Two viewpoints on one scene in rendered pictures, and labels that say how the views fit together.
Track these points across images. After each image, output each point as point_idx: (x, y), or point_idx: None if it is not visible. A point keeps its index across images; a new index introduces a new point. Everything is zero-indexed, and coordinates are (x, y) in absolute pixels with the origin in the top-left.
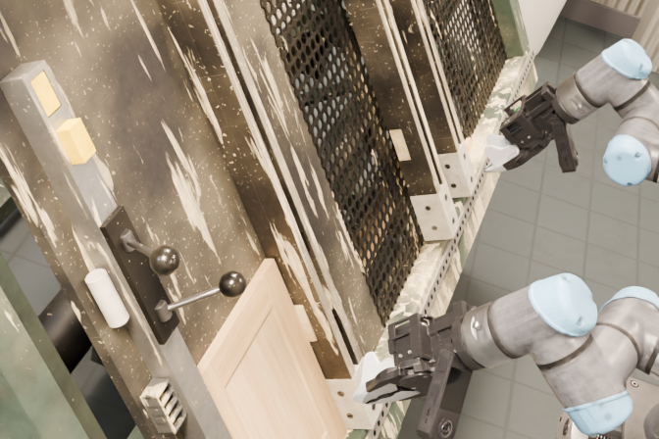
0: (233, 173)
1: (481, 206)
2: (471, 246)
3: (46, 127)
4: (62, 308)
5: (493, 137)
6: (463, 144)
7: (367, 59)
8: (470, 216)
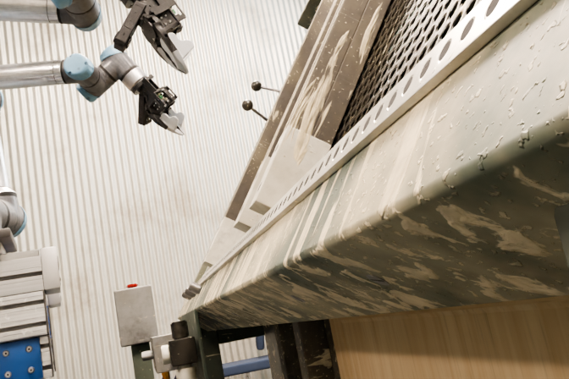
0: None
1: (247, 265)
2: (227, 290)
3: None
4: None
5: (188, 43)
6: (284, 131)
7: None
8: (246, 252)
